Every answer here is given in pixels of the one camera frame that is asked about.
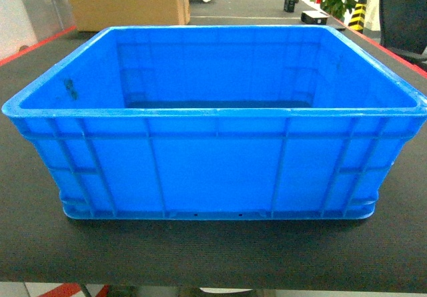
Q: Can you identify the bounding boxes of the black flat box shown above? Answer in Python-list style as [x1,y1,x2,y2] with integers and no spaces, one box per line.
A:
[300,10,329,25]

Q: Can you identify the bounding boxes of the large blue plastic crate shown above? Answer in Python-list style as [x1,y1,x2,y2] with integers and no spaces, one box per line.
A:
[2,25,426,220]

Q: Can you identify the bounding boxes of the brown cardboard box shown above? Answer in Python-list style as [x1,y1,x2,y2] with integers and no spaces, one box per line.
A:
[69,0,190,32]

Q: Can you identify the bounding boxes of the yellow black striped bollard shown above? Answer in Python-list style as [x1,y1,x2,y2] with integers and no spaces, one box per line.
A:
[348,0,367,33]

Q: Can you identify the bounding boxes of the black office chair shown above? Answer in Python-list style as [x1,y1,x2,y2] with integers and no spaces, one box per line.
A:
[379,0,426,64]

